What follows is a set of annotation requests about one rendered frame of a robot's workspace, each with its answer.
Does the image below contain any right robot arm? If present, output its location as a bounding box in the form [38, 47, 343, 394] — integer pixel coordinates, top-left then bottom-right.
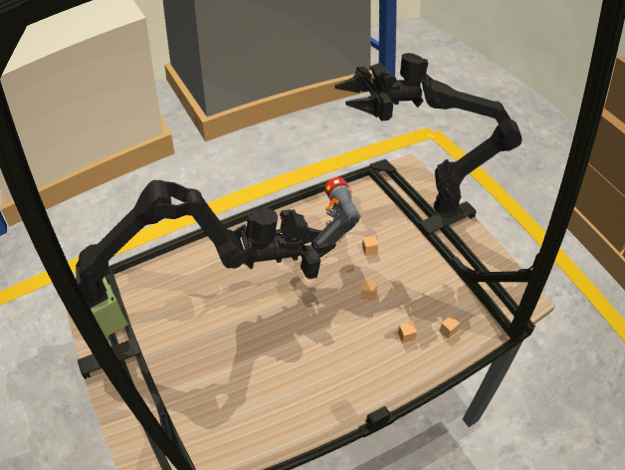
[369, 53, 522, 213]

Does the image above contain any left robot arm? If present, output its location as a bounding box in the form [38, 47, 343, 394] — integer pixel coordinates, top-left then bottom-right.
[76, 180, 308, 308]

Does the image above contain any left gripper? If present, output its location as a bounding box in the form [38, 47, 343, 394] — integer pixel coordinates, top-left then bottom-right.
[273, 227, 336, 279]

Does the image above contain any black hose nozzle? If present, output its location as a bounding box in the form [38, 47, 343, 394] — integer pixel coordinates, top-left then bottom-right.
[313, 177, 360, 244]

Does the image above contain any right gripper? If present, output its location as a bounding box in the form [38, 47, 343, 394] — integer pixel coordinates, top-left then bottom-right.
[334, 67, 404, 121]

